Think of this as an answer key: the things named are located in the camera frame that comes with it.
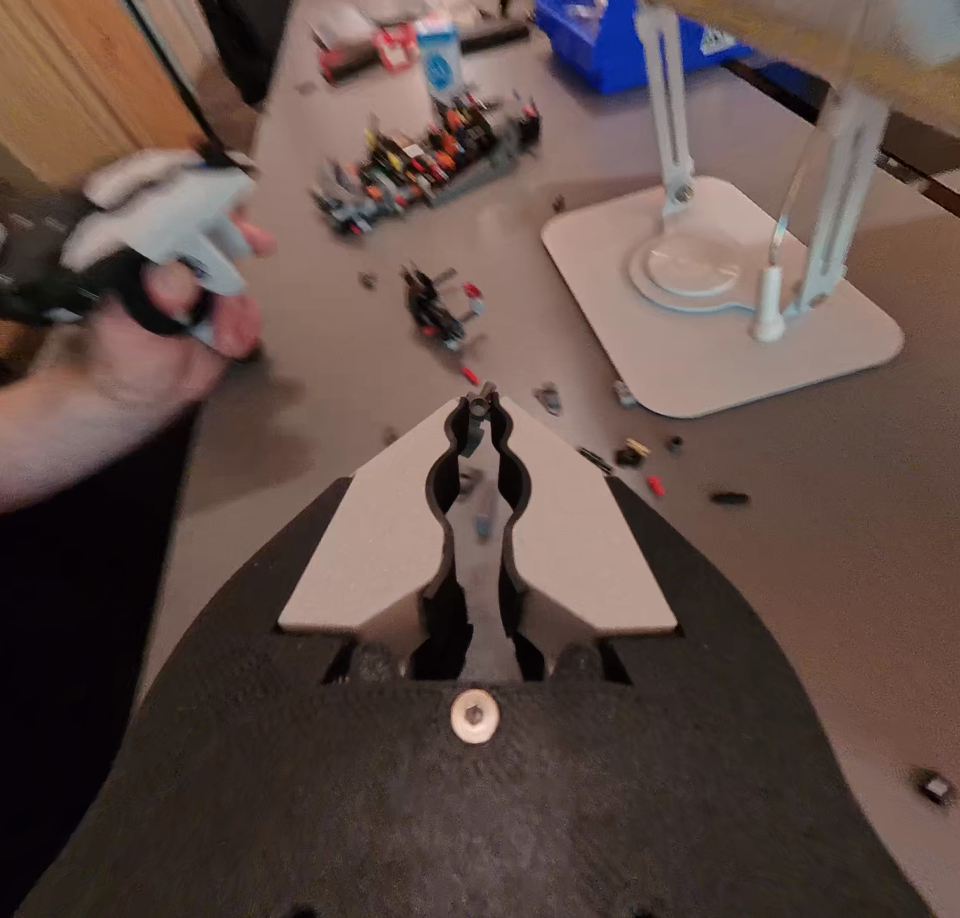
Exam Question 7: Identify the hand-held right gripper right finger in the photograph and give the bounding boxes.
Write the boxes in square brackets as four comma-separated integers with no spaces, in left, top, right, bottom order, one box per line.
[487,395,680,683]

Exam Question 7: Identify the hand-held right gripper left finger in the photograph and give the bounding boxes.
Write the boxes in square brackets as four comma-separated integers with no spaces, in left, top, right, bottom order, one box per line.
[277,395,475,683]

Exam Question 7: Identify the small black lego pin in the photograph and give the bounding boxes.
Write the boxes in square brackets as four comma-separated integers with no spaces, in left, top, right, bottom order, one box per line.
[463,380,502,460]

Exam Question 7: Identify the person's left forearm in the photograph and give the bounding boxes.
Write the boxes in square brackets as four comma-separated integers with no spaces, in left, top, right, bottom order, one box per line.
[0,366,129,516]

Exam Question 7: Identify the scattered loose lego pieces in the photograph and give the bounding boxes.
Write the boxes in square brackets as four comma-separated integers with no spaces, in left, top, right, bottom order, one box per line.
[358,194,960,810]

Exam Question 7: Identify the small black lego assembly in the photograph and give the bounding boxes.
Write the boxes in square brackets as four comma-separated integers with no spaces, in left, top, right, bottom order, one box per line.
[401,261,489,353]

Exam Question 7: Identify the multicoloured lego chassis model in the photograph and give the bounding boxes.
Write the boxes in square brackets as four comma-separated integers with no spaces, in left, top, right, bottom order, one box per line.
[311,91,543,238]

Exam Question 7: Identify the person's left hand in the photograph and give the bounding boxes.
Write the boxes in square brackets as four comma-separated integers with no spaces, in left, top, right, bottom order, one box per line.
[67,204,277,439]

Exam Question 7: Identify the wooden column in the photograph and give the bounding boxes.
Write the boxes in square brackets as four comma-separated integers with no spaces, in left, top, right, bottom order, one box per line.
[0,0,204,188]

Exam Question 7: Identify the black office chair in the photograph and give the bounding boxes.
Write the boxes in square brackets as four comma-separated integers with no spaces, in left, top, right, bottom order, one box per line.
[198,0,297,105]

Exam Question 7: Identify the black cylinder with red end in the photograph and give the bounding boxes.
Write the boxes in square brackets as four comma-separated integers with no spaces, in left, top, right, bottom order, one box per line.
[318,42,380,85]

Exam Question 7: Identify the white book stand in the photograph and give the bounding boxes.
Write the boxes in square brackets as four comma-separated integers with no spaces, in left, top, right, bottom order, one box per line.
[540,0,960,420]

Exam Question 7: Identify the white pouch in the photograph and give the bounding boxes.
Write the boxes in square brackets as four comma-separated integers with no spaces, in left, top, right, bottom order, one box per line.
[311,3,376,45]

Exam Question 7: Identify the red white packet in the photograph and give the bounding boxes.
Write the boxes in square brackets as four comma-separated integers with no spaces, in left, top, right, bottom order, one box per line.
[372,24,417,73]

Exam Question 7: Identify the white blue gum container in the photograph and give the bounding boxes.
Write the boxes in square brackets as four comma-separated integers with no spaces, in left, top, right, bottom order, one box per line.
[414,18,465,102]

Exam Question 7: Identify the plain black cylinder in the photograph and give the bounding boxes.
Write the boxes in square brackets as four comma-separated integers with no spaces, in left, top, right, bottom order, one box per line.
[459,21,531,55]

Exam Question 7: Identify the blue storage bin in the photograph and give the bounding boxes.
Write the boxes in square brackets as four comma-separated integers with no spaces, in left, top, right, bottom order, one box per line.
[534,0,755,96]

